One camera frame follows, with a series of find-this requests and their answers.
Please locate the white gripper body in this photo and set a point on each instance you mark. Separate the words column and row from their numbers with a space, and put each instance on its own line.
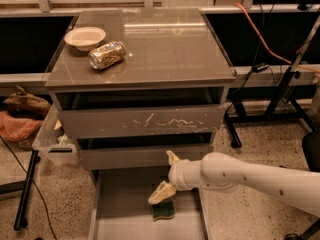
column 177, row 175

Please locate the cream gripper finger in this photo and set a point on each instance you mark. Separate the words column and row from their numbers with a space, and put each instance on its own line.
column 162, row 192
column 172, row 157

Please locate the green yellow sponge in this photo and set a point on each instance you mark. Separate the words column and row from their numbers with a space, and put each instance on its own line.
column 163, row 210

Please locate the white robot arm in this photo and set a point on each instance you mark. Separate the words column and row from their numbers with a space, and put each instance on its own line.
column 221, row 172

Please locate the grey top drawer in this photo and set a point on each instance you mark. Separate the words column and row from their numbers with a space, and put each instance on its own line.
column 126, row 122

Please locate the grey open bottom drawer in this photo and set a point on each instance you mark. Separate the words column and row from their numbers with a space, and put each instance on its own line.
column 122, row 211

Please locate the grey middle drawer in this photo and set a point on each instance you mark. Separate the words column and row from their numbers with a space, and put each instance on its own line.
column 112, row 158

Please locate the grey drawer cabinet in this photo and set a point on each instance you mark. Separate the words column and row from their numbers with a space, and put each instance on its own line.
column 172, row 59

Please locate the clear plastic storage bin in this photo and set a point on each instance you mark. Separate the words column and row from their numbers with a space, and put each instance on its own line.
column 52, row 141

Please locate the crushed gold soda can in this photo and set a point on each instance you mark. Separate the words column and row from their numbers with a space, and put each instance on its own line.
column 107, row 55

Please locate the black power adapter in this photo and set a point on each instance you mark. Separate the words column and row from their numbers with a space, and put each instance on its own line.
column 259, row 67

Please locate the black office chair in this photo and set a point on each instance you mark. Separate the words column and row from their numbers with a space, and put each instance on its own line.
column 311, row 149

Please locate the black table leg stand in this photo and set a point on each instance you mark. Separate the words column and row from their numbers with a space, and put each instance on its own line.
column 20, row 221

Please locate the white paper bowl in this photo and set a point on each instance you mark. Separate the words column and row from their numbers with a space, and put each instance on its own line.
column 85, row 38

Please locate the brown bag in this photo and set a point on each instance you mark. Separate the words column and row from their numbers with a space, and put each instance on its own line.
column 25, row 105

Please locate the orange cloth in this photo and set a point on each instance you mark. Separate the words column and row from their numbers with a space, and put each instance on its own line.
column 16, row 129

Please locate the black stand frame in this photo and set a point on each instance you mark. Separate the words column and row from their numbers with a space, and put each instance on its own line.
column 283, row 91

